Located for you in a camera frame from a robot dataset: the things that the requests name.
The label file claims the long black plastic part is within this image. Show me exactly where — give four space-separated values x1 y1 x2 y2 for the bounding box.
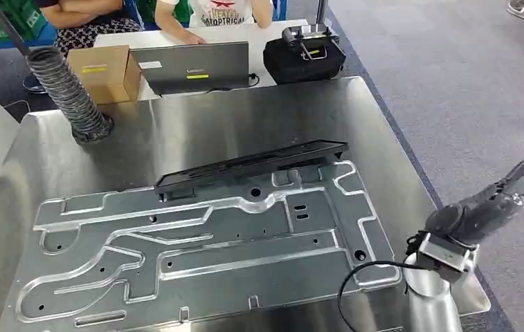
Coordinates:
154 139 350 203

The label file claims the person at laptop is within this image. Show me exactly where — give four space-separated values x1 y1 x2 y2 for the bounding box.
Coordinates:
154 0 274 46

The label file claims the black bag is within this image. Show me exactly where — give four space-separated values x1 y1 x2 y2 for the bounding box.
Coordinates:
262 36 347 86

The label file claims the embossed metal plate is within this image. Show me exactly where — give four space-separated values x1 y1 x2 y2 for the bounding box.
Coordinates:
0 160 402 330

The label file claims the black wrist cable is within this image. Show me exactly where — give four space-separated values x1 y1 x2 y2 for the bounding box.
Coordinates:
337 260 428 332

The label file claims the green crate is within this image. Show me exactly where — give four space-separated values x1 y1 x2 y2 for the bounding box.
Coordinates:
0 0 47 44

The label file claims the black rod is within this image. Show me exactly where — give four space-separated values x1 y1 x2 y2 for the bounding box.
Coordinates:
0 0 31 56

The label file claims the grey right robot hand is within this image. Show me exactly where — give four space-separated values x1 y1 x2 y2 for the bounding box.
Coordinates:
426 130 524 246

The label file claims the grey laptop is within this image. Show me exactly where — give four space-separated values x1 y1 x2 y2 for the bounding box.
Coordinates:
129 41 250 96

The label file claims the silver black handheld controller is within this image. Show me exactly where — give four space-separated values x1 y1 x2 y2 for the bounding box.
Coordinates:
282 24 341 60

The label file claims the black laptop cable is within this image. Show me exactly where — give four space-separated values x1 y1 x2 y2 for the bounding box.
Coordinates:
206 73 261 93

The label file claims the person with crossed arms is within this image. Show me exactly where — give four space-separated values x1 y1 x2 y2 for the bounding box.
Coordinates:
34 0 143 56

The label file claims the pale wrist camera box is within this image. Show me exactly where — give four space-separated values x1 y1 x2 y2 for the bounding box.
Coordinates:
415 232 478 283

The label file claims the cardboard box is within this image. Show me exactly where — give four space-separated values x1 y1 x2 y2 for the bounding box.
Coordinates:
66 44 143 105

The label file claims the ribbed grey hose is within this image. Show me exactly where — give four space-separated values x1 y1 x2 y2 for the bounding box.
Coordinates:
28 46 115 144

